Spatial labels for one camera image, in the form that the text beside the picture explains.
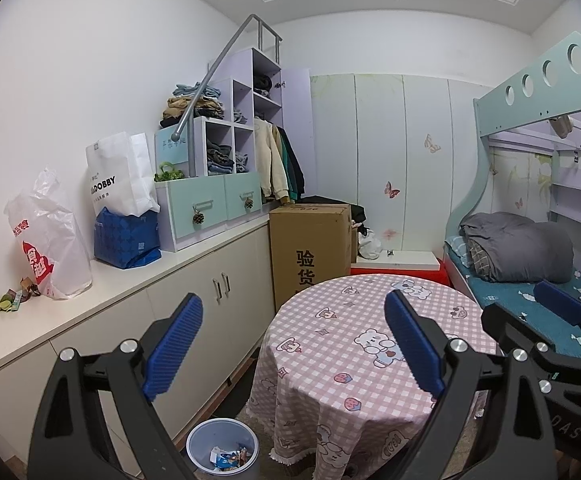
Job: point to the candy wrappers on counter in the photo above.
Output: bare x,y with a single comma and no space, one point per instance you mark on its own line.
13,299

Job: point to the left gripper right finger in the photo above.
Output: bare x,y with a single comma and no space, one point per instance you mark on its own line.
448,369

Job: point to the cream hanging jacket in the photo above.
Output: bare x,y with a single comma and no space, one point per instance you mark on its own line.
270,167

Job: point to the mint green bunk bed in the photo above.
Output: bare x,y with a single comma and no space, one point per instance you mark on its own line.
529,148

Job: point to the white paper shopping bag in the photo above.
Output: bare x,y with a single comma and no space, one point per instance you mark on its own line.
120,175

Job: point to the blue grey trash bin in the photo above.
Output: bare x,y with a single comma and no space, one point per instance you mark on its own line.
224,448

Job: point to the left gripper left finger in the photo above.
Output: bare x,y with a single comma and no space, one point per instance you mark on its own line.
140,370

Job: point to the teal patterned bed sheet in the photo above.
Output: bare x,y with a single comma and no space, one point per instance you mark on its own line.
517,298

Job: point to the mint green drawer unit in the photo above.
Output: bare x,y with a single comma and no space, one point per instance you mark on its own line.
192,210

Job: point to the blue shopping bag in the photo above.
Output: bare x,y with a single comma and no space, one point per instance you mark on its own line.
126,242

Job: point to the cream low cabinet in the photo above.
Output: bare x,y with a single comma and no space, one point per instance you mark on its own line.
231,272

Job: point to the green plant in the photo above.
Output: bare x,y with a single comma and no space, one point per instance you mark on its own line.
168,172

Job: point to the pink checkered tablecloth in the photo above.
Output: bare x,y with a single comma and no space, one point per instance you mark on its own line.
331,381

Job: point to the white red plastic bag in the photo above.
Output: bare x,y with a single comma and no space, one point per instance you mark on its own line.
46,229

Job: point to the brown cardboard box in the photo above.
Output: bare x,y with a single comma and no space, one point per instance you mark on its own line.
310,244

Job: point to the dark green hanging garment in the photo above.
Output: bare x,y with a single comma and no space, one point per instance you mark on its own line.
295,177

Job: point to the grey folded blanket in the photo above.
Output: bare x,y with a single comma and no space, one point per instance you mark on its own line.
508,248

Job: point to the lavender shelf unit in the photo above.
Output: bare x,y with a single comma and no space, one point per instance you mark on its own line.
215,135

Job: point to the white plastic bag on floor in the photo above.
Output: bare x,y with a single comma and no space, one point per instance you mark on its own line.
369,246

